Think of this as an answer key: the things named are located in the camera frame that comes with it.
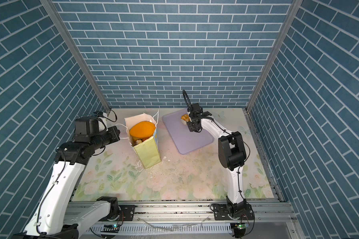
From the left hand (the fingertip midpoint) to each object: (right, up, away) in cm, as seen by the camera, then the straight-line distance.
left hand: (121, 130), depth 70 cm
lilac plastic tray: (+31, -10, +32) cm, 46 cm away
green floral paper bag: (+11, -11, +5) cm, 17 cm away
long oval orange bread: (+6, -1, +13) cm, 14 cm away
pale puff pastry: (+30, +7, +40) cm, 51 cm away
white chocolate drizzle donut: (+4, -7, +12) cm, 15 cm away
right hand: (+35, +2, +29) cm, 45 cm away
